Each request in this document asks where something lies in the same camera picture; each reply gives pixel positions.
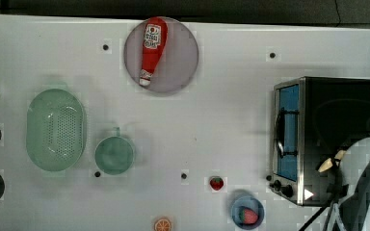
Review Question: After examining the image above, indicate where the yellow plush banana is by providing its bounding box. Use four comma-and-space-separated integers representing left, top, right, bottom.
318, 150, 347, 172

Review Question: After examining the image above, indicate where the grey round plate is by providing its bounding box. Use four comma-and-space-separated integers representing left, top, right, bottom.
123, 17, 198, 94

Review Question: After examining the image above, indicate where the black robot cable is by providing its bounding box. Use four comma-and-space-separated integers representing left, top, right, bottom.
297, 98, 370, 231

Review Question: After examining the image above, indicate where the black toaster oven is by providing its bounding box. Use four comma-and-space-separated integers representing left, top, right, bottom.
269, 77, 370, 206

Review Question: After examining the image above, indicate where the blue bowl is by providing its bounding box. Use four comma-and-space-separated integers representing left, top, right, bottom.
230, 195, 265, 230

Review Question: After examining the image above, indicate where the red ketchup bottle toy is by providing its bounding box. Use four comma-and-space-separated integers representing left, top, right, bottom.
139, 17, 169, 87

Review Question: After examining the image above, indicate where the orange slice toy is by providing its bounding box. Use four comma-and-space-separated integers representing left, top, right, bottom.
153, 218, 172, 231

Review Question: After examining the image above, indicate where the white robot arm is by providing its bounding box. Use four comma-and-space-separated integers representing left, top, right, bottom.
323, 138, 370, 231

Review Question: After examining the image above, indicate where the green cup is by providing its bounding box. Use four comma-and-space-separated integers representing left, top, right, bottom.
94, 127, 135, 175

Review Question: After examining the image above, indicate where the red strawberry toy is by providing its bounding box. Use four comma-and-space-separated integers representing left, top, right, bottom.
209, 176, 225, 191

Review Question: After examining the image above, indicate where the green oval colander basket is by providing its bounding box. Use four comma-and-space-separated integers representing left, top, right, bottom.
26, 89, 86, 172

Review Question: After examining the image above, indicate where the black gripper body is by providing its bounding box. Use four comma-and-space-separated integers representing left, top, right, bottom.
327, 158, 349, 202

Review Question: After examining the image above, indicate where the strawberry toy in bowl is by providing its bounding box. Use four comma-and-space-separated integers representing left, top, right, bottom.
239, 208, 258, 225

